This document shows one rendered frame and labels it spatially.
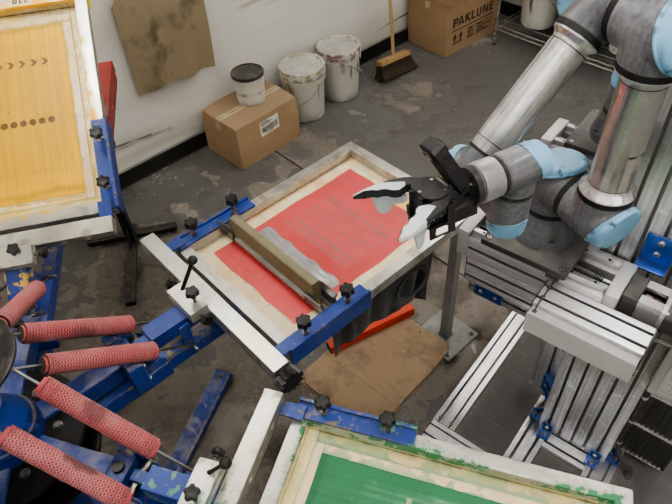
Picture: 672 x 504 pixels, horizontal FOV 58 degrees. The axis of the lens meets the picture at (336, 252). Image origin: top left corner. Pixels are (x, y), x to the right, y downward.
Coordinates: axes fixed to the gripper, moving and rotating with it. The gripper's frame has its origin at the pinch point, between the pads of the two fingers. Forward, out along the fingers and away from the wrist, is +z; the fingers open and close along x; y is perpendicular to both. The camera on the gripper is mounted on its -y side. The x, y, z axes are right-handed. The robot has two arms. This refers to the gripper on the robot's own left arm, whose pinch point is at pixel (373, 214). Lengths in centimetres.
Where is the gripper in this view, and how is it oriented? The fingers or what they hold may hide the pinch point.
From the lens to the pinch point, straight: 99.9
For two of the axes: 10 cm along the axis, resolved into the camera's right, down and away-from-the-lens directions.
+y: 1.2, 7.7, 6.2
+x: -4.5, -5.2, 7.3
